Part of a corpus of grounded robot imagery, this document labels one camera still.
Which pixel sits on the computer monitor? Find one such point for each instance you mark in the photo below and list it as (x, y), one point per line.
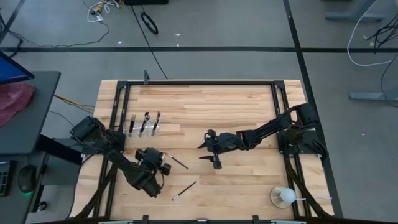
(12, 70)

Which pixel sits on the pink cloth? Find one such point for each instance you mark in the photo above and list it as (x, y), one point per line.
(14, 99)

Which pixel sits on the black keyboard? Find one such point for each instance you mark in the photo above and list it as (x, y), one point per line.
(4, 179)

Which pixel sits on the black side desk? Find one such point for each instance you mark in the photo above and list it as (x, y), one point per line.
(21, 137)

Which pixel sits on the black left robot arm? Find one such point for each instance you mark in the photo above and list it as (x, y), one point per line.
(130, 174)

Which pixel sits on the black box on floor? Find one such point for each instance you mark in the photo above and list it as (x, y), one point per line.
(146, 2)

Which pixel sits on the clear acrylic brush holder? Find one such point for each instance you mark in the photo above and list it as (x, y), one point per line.
(136, 132)

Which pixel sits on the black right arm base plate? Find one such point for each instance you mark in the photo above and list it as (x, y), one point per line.
(308, 141)

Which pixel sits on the grey desk leg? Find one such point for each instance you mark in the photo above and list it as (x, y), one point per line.
(354, 15)
(373, 96)

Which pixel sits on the black brush with large head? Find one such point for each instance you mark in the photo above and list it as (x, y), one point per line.
(144, 124)

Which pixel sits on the black brush with brown head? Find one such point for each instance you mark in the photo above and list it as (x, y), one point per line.
(156, 123)

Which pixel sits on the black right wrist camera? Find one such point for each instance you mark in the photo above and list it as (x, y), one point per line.
(217, 164)

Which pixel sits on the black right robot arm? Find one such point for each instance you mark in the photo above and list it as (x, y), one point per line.
(267, 127)

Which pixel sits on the black camera post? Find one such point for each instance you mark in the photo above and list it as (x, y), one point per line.
(146, 77)

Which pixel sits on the black computer mouse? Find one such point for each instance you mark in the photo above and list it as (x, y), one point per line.
(27, 178)

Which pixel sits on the thin black makeup brush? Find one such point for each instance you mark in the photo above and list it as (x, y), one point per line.
(184, 190)
(132, 124)
(178, 162)

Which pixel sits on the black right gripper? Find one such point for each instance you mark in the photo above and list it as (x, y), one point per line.
(228, 142)

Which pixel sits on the black aluminium table frame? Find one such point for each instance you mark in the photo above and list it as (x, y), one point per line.
(199, 83)

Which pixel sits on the white globe lamp gold base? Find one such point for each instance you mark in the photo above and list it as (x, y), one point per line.
(287, 195)

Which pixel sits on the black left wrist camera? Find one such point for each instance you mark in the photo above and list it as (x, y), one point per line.
(166, 169)

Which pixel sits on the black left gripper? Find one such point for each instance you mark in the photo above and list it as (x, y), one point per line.
(150, 158)

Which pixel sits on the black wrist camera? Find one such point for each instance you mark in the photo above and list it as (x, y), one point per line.
(217, 164)
(166, 169)

